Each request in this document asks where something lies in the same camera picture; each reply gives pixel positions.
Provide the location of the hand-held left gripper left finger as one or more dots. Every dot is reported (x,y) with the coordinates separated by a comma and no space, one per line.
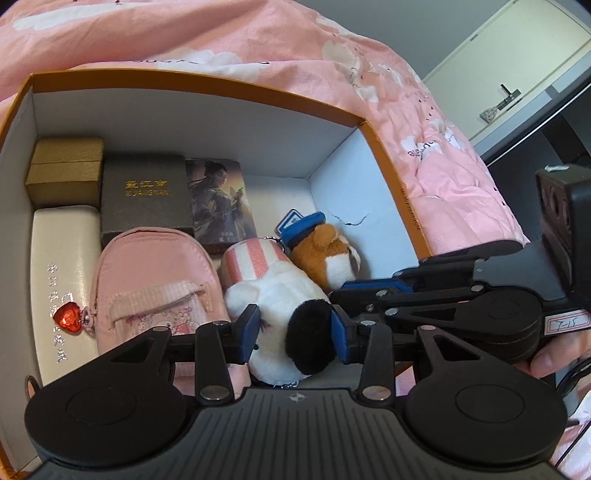
(248,332)

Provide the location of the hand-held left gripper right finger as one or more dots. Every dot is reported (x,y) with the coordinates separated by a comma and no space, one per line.
(340,337)

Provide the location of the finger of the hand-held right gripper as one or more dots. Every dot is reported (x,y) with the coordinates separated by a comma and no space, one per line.
(378,283)
(415,309)

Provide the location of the white plush with striped hat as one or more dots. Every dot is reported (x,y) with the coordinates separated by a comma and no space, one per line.
(277,286)

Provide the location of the brown plush with blue hat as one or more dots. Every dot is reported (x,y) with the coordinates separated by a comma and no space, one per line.
(323,258)

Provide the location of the orange cardboard box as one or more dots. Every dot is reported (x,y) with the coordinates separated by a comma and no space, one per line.
(286,152)

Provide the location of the white long case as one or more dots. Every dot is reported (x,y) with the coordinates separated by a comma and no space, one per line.
(60,244)

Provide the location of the person's right hand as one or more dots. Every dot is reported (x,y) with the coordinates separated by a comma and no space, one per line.
(561,357)

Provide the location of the dark furniture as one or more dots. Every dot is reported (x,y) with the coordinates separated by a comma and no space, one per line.
(568,134)

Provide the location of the pink mini backpack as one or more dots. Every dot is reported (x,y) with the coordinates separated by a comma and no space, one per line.
(152,263)

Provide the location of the figure printed card box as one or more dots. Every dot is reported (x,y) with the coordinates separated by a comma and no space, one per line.
(221,207)

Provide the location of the dark grey gift box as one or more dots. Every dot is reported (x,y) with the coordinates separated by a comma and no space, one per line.
(147,212)

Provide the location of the cream cabinet door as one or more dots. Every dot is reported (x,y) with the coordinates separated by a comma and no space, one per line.
(485,69)

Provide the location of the gold jewellery box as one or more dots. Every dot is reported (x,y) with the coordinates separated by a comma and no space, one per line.
(64,184)

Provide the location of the pink printed blanket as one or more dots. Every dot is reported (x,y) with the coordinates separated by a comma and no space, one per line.
(231,37)

